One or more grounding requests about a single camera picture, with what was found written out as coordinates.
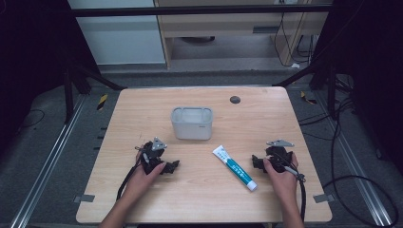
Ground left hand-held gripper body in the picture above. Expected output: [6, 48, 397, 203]
[138, 136, 168, 176]

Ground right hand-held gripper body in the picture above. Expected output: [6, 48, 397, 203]
[264, 139, 296, 174]

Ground person's left hand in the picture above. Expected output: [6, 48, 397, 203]
[122, 151, 166, 203]

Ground person's right hand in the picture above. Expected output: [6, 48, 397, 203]
[262, 152, 301, 204]

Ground white and teal toothpaste tube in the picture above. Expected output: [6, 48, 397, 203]
[212, 144, 259, 193]

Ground white plastic container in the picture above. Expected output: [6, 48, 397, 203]
[170, 105, 214, 142]

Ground yellow and black tape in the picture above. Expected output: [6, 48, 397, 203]
[299, 90, 318, 105]
[96, 93, 109, 111]

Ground black metal stand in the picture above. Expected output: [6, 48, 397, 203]
[271, 59, 339, 121]
[61, 59, 128, 125]

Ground white cabinet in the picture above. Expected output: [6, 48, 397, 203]
[67, 0, 166, 67]

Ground dark curtain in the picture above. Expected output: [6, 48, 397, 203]
[0, 0, 100, 155]
[311, 0, 403, 177]

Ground light wooden desk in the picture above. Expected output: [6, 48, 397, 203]
[153, 0, 335, 69]

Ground black horizontal bar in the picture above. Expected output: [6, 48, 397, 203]
[70, 4, 333, 18]

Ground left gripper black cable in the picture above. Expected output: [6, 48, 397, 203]
[115, 144, 150, 201]

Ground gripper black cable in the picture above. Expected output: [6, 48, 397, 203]
[115, 144, 150, 201]
[274, 151, 308, 223]

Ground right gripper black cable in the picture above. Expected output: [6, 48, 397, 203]
[274, 151, 308, 223]

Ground grey metal table bracket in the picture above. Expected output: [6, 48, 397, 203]
[72, 193, 96, 204]
[312, 193, 336, 204]

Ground metal floor rail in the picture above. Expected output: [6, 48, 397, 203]
[9, 94, 87, 228]
[315, 90, 394, 228]

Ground bundle of black floor cables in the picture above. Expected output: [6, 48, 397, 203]
[297, 74, 357, 179]

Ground black cables under desk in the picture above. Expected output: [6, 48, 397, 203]
[273, 0, 316, 68]

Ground thin black floor cable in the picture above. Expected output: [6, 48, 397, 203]
[18, 108, 47, 130]

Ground looped black floor cable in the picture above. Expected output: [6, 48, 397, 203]
[322, 175, 400, 228]

